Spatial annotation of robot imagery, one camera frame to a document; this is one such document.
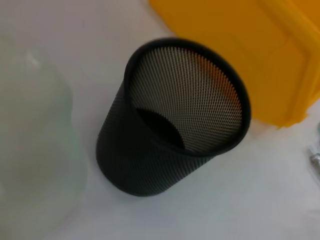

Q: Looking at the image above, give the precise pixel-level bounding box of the silver ballpoint pen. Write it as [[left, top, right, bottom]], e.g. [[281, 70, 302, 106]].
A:
[[307, 144, 320, 176]]

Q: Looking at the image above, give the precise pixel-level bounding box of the green translucent fruit plate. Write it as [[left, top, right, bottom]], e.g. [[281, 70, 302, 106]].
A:
[[0, 34, 88, 227]]

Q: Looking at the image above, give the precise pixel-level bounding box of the yellow plastic bin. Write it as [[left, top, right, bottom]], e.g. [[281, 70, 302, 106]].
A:
[[147, 0, 320, 130]]

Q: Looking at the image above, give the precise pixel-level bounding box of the black mesh pen holder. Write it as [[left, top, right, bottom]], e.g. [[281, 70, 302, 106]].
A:
[[95, 37, 252, 197]]

